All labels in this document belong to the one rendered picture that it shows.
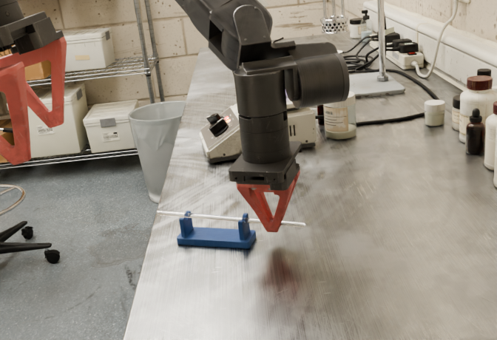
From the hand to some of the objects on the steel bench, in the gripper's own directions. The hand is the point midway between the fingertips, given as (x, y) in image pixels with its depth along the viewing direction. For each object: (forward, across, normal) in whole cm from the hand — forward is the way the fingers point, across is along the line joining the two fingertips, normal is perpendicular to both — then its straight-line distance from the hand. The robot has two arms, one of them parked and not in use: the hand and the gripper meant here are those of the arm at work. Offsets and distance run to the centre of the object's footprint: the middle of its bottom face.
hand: (272, 223), depth 73 cm
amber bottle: (+3, -34, +25) cm, 42 cm away
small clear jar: (+3, -48, +19) cm, 52 cm away
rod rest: (+3, 0, -8) cm, 8 cm away
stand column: (+2, -80, +6) cm, 81 cm away
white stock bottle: (+3, -28, +29) cm, 40 cm away
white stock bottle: (+3, -40, +26) cm, 47 cm away
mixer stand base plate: (+3, -76, -5) cm, 77 cm away
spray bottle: (+3, -142, -5) cm, 142 cm away
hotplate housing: (+3, -37, -12) cm, 39 cm away
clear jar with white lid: (+3, -42, +2) cm, 42 cm away
